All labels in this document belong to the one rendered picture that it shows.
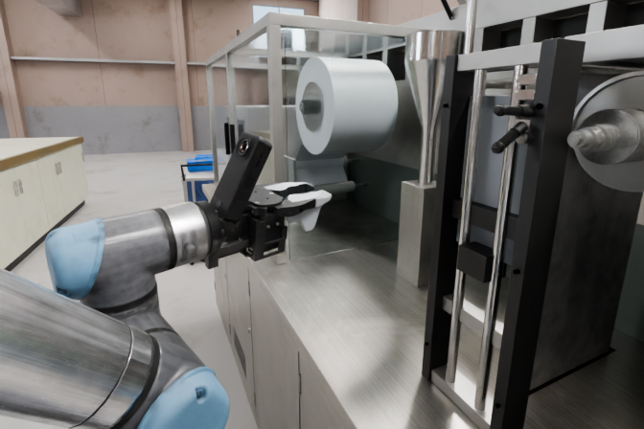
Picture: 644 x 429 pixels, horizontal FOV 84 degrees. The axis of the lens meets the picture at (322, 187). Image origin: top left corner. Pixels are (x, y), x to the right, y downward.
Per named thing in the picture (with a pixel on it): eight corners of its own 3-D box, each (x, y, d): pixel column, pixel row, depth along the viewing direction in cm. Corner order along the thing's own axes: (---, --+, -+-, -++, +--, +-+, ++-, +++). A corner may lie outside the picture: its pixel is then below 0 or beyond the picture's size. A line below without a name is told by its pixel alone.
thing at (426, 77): (383, 271, 102) (393, 63, 89) (422, 262, 108) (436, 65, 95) (415, 295, 90) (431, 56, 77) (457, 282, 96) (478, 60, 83)
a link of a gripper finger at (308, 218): (327, 221, 59) (277, 231, 54) (331, 188, 57) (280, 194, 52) (337, 229, 57) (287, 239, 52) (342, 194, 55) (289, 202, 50)
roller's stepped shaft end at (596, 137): (556, 152, 40) (561, 124, 40) (587, 149, 43) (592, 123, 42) (586, 156, 37) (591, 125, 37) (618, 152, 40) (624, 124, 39)
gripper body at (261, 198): (260, 231, 58) (187, 252, 49) (263, 180, 55) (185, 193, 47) (289, 250, 52) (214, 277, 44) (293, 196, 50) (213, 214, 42)
